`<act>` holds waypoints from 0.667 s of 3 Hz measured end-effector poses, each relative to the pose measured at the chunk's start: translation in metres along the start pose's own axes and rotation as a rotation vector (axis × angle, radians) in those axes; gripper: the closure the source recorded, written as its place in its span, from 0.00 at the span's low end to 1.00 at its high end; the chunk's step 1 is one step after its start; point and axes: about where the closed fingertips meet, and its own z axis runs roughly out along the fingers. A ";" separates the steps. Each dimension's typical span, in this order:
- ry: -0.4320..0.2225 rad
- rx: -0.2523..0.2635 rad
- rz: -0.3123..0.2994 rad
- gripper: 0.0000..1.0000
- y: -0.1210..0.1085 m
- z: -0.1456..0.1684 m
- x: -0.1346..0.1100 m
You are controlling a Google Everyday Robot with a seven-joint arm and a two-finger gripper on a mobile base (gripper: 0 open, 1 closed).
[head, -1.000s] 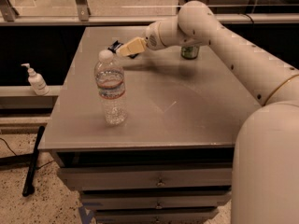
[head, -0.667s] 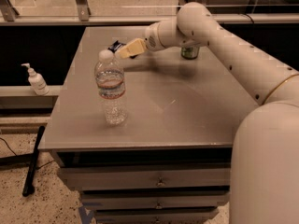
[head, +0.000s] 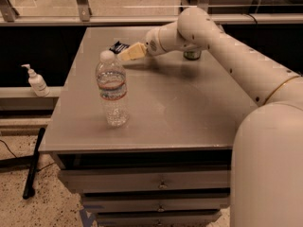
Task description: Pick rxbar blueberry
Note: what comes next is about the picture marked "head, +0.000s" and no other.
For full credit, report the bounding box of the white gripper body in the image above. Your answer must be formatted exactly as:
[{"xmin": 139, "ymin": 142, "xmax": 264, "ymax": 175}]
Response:
[{"xmin": 144, "ymin": 22, "xmax": 185, "ymax": 56}]

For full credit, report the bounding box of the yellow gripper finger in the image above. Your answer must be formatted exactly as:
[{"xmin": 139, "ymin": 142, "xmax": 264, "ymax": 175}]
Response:
[{"xmin": 117, "ymin": 43, "xmax": 147, "ymax": 61}]

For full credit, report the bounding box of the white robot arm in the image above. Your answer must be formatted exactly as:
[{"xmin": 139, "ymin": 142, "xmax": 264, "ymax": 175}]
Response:
[{"xmin": 118, "ymin": 8, "xmax": 303, "ymax": 227}]

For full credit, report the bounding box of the green soda can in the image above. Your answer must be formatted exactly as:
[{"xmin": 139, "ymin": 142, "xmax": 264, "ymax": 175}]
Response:
[{"xmin": 183, "ymin": 50, "xmax": 202, "ymax": 61}]

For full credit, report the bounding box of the clear plastic water bottle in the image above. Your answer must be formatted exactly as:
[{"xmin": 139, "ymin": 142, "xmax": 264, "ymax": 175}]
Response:
[{"xmin": 96, "ymin": 50, "xmax": 129, "ymax": 127}]

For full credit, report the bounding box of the white pump lotion bottle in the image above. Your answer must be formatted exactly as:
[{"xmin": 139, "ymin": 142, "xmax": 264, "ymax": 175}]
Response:
[{"xmin": 23, "ymin": 64, "xmax": 49, "ymax": 96}]

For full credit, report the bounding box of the grey drawer cabinet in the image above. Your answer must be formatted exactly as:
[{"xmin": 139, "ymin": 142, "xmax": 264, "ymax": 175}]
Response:
[{"xmin": 40, "ymin": 26, "xmax": 255, "ymax": 227}]

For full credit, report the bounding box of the black pole on floor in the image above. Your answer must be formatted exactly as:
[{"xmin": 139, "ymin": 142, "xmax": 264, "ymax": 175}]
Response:
[{"xmin": 23, "ymin": 128, "xmax": 45, "ymax": 200}]

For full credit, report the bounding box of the metal window rail frame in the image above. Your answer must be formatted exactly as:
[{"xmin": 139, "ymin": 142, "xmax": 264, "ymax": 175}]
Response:
[{"xmin": 0, "ymin": 0, "xmax": 303, "ymax": 26}]

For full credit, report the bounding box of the black floor cable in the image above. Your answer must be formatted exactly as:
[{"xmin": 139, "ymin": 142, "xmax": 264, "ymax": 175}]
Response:
[{"xmin": 0, "ymin": 138, "xmax": 57, "ymax": 172}]

